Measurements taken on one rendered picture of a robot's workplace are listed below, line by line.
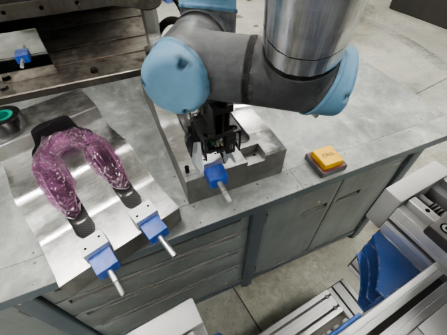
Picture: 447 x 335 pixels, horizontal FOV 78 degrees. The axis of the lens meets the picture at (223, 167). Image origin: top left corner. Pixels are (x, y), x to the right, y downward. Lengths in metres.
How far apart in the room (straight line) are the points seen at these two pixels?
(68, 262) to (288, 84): 0.51
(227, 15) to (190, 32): 0.09
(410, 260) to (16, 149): 0.88
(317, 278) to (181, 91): 1.33
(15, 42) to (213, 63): 1.05
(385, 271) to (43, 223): 0.65
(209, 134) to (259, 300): 1.06
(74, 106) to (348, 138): 0.79
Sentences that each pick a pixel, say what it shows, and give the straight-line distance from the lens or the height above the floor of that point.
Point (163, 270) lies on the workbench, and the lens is 0.94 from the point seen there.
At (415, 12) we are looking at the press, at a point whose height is 0.05.
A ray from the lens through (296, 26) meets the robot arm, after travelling 0.23.
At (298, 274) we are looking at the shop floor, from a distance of 1.51.
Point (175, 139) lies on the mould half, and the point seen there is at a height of 0.88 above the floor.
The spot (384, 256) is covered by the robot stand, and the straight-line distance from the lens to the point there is 0.58.
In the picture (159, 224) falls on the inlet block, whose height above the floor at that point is 0.87.
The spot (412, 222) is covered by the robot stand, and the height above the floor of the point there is 0.98.
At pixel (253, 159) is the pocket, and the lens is 0.70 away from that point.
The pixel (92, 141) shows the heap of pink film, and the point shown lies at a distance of 0.72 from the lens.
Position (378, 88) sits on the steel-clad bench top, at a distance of 1.19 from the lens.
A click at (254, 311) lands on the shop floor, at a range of 1.42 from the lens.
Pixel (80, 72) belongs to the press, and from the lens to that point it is 1.30.
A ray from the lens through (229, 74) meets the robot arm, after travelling 0.30.
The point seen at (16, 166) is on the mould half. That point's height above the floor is 0.87.
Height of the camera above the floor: 1.37
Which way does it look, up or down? 49 degrees down
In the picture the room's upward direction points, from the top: straight up
